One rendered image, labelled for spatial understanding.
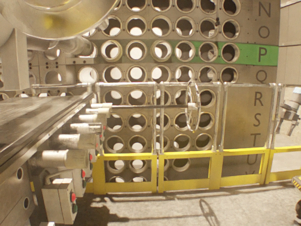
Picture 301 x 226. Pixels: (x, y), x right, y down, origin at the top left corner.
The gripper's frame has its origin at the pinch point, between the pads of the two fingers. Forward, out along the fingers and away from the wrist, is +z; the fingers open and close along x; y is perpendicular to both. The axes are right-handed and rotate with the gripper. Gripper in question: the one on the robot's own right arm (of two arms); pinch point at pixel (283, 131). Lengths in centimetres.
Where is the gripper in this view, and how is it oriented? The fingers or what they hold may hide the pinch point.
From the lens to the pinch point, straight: 161.5
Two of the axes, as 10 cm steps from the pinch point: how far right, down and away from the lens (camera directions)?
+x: -0.5, -1.0, 9.9
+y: 9.2, 3.9, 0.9
